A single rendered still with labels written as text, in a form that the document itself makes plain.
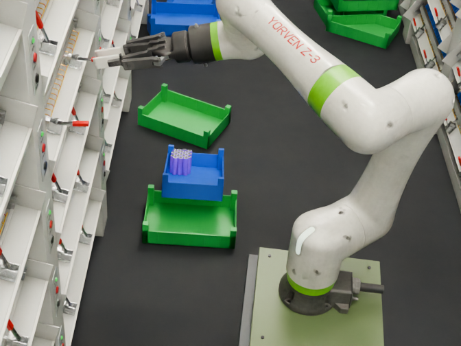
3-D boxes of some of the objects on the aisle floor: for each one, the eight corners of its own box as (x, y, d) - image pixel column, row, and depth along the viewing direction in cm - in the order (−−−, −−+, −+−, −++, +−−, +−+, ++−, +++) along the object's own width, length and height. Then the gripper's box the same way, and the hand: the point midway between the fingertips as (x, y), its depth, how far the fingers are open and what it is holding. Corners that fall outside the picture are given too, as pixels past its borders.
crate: (235, 207, 273) (237, 189, 268) (234, 249, 257) (236, 231, 252) (148, 201, 272) (148, 183, 267) (142, 243, 256) (142, 225, 251)
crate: (167, 165, 288) (168, 144, 285) (222, 169, 288) (224, 147, 286) (160, 197, 260) (162, 174, 257) (222, 201, 260) (224, 178, 258)
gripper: (191, 76, 187) (95, 90, 190) (195, 42, 199) (104, 55, 202) (184, 49, 182) (85, 64, 186) (188, 15, 195) (95, 30, 198)
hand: (108, 58), depth 194 cm, fingers open, 3 cm apart
